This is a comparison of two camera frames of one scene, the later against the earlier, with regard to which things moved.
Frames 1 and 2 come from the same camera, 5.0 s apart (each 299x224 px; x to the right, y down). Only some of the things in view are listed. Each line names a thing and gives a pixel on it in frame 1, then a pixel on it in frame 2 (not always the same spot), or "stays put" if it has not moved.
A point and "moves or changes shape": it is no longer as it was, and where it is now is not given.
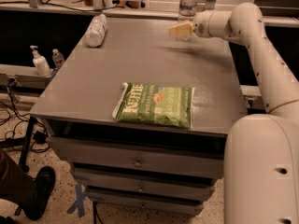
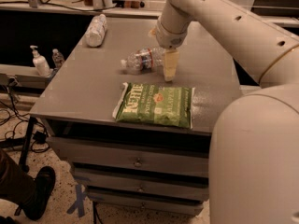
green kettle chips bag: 168,105 stays put
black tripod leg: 28,139 stays put
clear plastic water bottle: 187,9 moves or changes shape
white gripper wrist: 201,24 -> 168,38
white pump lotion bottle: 40,63 stays put
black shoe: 45,184 stays put
